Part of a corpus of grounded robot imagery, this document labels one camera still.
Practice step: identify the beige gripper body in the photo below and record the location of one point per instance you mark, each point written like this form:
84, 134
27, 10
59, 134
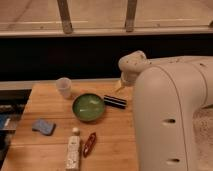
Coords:
127, 79

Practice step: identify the metal post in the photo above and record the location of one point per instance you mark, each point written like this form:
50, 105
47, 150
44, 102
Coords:
65, 16
130, 15

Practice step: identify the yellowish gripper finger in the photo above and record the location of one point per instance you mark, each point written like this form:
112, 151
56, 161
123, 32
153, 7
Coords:
119, 88

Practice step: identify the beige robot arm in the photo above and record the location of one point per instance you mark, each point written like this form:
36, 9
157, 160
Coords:
166, 93

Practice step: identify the left metal post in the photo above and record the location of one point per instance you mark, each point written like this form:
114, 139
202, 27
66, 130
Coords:
65, 16

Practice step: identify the right metal post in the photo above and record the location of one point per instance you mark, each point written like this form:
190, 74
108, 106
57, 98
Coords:
130, 15

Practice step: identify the green bowl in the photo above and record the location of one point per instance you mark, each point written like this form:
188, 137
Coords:
88, 107

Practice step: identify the black striped block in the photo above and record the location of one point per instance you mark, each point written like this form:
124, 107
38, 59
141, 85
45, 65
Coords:
115, 102

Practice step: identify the white speckled bottle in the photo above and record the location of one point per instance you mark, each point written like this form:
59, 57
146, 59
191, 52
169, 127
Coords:
73, 151

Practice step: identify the blue sponge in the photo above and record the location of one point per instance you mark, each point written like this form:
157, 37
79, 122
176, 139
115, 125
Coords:
44, 127

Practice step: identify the white ceramic cup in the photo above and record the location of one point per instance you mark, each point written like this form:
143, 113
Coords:
63, 85

